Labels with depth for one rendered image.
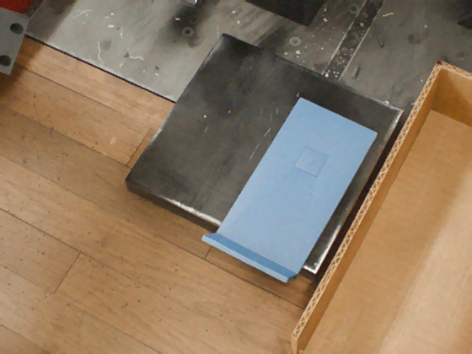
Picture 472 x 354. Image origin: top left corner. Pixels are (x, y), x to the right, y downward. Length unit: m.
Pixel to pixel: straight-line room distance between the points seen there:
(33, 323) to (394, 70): 0.37
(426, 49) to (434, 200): 0.15
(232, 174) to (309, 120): 0.08
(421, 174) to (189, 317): 0.22
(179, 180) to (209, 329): 0.12
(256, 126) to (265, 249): 0.11
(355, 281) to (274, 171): 0.11
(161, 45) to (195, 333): 0.27
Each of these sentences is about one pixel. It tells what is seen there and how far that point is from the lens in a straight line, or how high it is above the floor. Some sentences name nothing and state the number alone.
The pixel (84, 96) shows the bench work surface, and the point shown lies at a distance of 0.80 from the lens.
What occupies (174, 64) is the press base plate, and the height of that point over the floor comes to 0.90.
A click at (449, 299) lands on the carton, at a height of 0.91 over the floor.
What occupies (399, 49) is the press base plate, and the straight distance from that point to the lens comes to 0.82.
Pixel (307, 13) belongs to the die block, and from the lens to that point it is 0.81.
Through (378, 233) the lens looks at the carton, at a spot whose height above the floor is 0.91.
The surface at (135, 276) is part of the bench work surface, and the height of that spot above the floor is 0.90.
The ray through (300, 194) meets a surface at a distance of 0.71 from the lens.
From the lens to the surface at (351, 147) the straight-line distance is 0.73.
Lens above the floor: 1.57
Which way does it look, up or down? 63 degrees down
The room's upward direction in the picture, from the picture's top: 7 degrees counter-clockwise
